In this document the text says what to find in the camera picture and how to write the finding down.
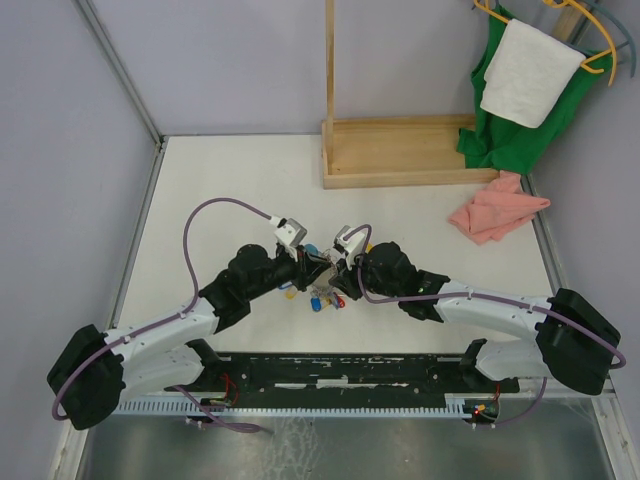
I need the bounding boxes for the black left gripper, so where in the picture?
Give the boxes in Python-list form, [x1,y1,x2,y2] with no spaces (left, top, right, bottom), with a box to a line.
[246,244,330,301]

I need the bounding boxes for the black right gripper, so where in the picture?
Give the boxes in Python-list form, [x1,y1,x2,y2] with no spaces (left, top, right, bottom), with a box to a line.
[328,248,401,301]

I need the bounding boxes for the metal keyring organizer blue handle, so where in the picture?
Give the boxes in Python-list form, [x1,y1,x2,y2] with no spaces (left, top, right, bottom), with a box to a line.
[279,243,346,313]

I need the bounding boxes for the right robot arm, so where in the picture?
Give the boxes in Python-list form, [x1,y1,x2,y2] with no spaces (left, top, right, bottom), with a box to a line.
[330,241,621,395]

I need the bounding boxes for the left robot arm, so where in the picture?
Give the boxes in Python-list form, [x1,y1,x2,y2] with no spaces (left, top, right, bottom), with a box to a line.
[47,244,331,430]

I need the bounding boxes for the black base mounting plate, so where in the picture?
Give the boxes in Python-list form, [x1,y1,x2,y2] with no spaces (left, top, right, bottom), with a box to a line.
[186,352,519,399]

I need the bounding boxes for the pink cloth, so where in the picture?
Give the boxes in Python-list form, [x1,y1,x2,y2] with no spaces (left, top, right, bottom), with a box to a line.
[448,171,551,245]

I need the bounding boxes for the green shirt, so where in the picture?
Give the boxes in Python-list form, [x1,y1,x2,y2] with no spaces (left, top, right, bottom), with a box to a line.
[457,5,614,175]

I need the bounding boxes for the white towel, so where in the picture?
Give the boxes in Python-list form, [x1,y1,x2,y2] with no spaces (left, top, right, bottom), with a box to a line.
[480,19,586,129]

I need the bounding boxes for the teal clothes hanger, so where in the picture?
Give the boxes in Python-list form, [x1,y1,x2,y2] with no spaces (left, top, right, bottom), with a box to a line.
[569,0,639,79]

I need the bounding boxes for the yellow clothes hanger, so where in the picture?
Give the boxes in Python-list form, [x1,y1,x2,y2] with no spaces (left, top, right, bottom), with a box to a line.
[472,0,619,87]

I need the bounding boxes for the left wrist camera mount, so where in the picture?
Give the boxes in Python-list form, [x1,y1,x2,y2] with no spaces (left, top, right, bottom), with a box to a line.
[269,216,308,249]

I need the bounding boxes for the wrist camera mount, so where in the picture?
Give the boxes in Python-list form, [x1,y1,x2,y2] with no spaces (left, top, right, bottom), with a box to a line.
[269,216,308,249]
[333,225,368,258]

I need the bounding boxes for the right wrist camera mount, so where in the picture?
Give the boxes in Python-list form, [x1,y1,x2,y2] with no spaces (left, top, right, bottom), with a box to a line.
[333,225,368,258]

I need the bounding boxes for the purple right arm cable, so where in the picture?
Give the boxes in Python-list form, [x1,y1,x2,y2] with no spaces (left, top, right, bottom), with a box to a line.
[342,223,627,429]

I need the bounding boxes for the wooden rack frame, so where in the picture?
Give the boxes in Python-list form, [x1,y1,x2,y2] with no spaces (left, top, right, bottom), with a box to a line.
[322,1,498,189]

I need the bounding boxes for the white cable duct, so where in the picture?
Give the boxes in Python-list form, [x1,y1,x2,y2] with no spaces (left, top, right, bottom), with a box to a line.
[114,394,471,420]

